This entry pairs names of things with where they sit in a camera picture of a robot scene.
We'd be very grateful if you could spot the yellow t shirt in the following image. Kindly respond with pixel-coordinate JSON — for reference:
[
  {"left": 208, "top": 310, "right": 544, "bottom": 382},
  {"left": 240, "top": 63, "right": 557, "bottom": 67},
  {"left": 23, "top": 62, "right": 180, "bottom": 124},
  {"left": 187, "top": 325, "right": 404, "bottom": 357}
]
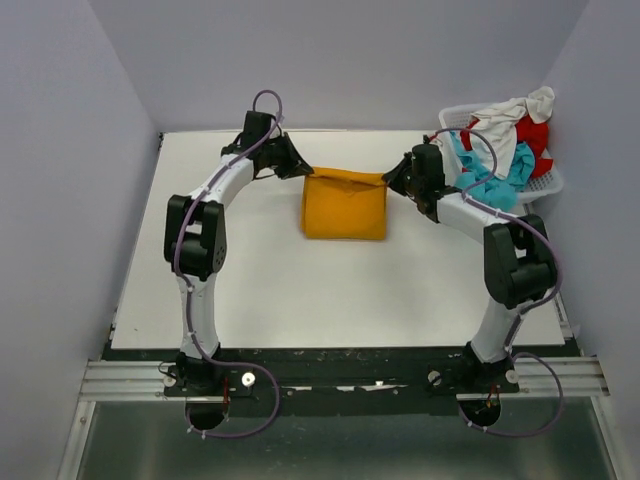
[{"left": 300, "top": 167, "right": 387, "bottom": 241}]

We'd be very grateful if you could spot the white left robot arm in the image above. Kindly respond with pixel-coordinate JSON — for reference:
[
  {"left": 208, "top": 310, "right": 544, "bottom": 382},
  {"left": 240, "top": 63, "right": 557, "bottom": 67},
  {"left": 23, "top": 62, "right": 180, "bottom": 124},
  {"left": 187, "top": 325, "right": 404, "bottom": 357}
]
[{"left": 163, "top": 110, "right": 314, "bottom": 395}]

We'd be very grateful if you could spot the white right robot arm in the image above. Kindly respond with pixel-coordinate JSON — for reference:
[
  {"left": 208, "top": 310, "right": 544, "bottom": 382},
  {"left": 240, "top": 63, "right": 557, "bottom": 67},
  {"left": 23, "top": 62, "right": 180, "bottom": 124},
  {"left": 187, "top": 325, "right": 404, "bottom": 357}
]
[{"left": 383, "top": 144, "right": 560, "bottom": 392}]

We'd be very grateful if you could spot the white plastic laundry basket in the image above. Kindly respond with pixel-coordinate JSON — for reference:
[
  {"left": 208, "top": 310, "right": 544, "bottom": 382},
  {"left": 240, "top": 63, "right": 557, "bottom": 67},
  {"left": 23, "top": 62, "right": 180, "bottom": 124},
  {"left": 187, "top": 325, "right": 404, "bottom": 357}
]
[{"left": 438, "top": 102, "right": 564, "bottom": 204}]

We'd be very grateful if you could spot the turquoise t shirt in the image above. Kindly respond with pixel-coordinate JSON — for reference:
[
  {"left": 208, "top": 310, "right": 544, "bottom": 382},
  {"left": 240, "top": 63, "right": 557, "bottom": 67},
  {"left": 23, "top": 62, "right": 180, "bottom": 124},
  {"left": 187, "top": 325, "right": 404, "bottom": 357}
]
[{"left": 450, "top": 133, "right": 536, "bottom": 211}]

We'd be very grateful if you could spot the white t shirt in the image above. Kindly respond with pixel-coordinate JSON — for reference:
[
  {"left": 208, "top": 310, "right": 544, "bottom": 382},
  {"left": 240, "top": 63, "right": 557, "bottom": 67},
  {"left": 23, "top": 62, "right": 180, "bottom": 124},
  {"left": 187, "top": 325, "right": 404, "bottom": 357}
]
[{"left": 469, "top": 86, "right": 555, "bottom": 179}]

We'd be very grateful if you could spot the red t shirt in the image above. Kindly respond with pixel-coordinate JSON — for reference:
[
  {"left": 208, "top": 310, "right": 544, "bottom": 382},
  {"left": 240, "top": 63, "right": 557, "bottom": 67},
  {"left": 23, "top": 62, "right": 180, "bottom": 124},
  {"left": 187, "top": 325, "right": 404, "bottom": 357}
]
[{"left": 451, "top": 111, "right": 553, "bottom": 189}]

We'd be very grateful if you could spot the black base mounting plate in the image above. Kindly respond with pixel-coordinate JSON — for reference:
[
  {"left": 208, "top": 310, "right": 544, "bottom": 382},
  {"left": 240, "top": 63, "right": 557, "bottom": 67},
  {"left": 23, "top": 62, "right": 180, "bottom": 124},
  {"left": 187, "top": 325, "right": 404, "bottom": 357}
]
[{"left": 164, "top": 347, "right": 519, "bottom": 417}]

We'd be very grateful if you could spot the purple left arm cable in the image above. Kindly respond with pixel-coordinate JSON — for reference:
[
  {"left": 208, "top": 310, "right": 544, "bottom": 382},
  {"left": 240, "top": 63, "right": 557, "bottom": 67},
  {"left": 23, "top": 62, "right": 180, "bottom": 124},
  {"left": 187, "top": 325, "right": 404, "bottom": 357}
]
[{"left": 169, "top": 89, "right": 281, "bottom": 440}]

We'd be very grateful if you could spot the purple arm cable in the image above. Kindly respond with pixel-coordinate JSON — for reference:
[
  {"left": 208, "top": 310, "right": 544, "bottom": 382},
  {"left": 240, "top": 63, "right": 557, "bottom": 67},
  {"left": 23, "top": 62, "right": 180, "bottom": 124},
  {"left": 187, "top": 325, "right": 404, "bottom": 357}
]
[
  {"left": 169, "top": 89, "right": 281, "bottom": 440},
  {"left": 427, "top": 128, "right": 566, "bottom": 439}
]

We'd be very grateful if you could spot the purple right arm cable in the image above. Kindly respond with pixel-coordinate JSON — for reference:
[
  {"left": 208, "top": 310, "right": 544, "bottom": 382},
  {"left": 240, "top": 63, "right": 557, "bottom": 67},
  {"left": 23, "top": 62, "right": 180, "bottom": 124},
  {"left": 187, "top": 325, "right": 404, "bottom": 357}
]
[{"left": 427, "top": 128, "right": 566, "bottom": 439}]

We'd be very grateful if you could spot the aluminium rail frame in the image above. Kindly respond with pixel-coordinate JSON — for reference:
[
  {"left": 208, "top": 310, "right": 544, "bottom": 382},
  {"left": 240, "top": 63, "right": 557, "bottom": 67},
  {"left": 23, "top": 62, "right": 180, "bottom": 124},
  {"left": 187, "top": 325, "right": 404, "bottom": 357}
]
[{"left": 59, "top": 344, "right": 622, "bottom": 479}]

